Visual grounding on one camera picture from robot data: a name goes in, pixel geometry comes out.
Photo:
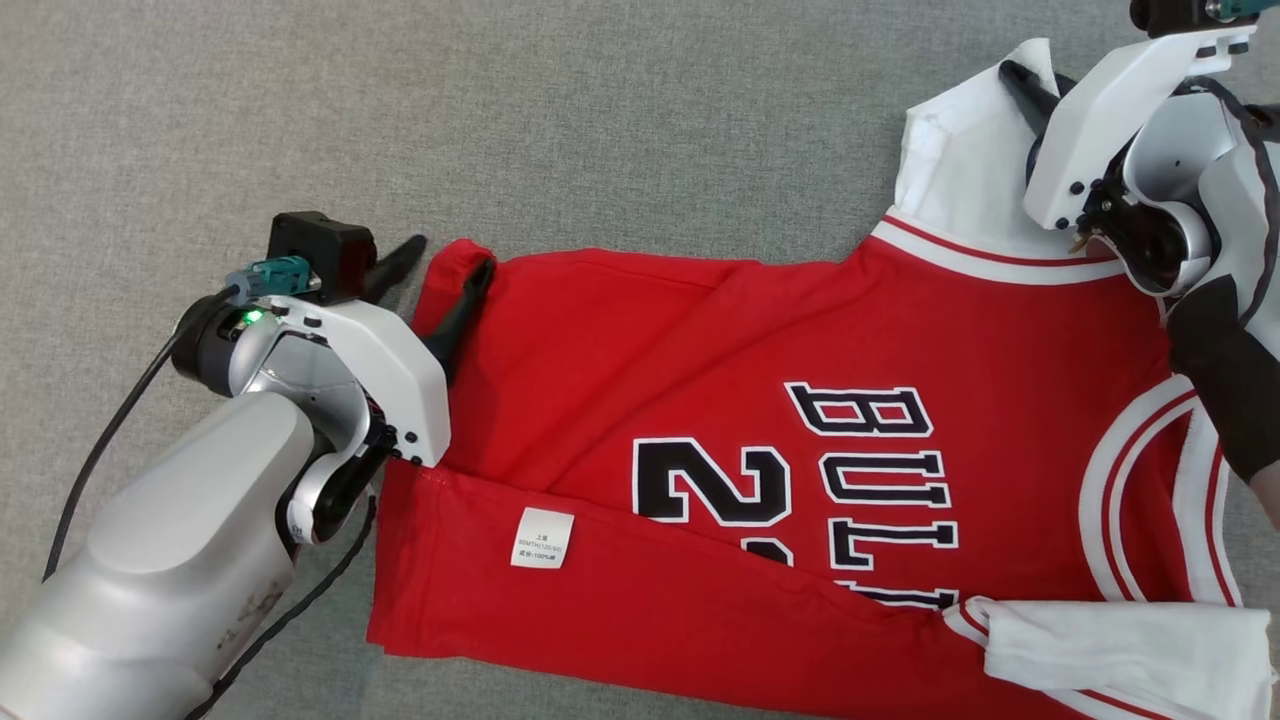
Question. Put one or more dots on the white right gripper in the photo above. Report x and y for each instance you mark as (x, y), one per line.
(1110, 120)

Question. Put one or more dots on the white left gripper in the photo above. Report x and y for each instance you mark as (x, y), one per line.
(400, 380)

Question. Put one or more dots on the red and white basketball jersey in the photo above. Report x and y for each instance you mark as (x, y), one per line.
(700, 350)

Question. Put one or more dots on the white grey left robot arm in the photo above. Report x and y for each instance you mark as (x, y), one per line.
(170, 560)

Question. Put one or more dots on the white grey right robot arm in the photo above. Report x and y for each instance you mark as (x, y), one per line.
(1220, 340)

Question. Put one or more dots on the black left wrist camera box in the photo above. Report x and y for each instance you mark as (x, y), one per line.
(320, 250)

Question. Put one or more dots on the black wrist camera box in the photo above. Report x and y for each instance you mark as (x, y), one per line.
(320, 250)
(1180, 12)

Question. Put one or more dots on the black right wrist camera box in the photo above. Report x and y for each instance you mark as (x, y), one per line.
(1180, 12)

